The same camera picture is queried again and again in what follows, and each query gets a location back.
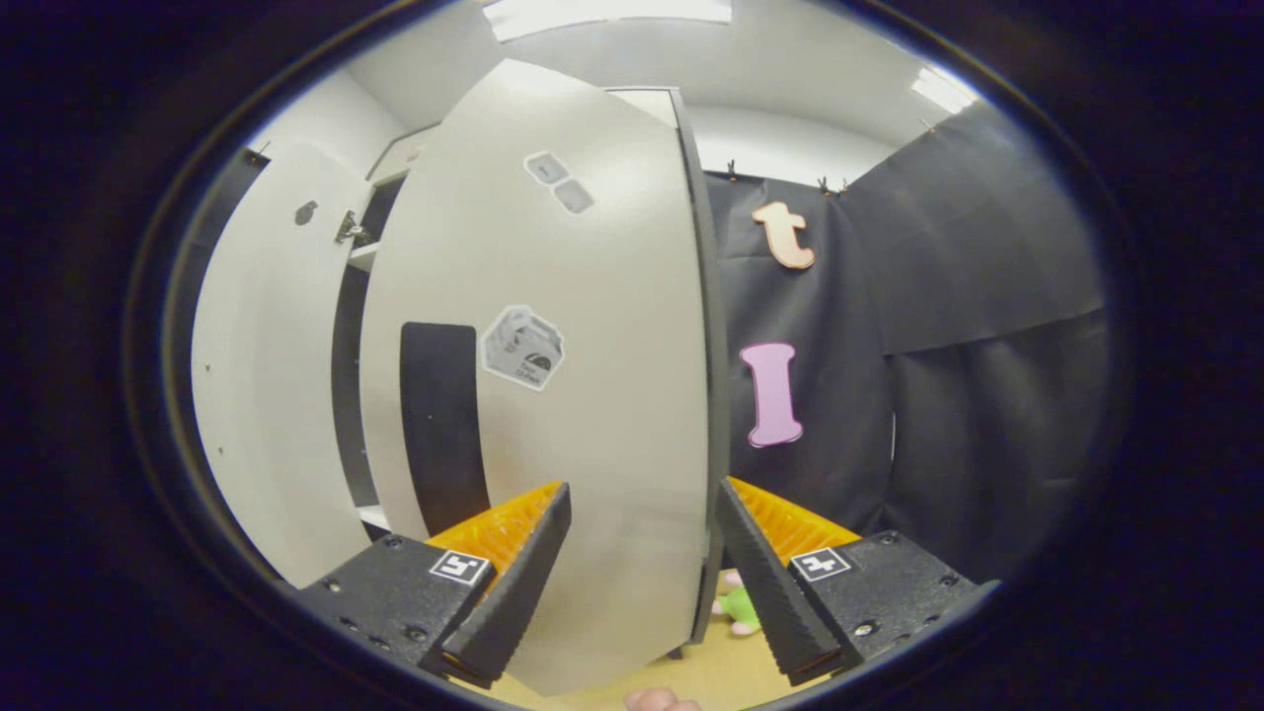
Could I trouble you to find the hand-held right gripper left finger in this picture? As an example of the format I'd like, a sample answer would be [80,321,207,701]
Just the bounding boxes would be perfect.
[294,481,574,690]

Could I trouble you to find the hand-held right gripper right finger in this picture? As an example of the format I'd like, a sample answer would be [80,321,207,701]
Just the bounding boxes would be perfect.
[713,476,1000,688]

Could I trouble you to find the grey shoe cabinet door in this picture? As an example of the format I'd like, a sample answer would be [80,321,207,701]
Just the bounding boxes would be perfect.
[358,57,732,697]
[191,143,381,589]

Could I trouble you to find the pink green plush toy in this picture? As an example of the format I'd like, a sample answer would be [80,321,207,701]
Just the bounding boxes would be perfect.
[711,568,763,636]

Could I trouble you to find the small ceiling light panel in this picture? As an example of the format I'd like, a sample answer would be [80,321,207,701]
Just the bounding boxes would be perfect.
[909,66,980,116]

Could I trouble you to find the long ceiling light panel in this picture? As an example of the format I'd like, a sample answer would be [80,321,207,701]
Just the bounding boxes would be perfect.
[482,0,734,42]

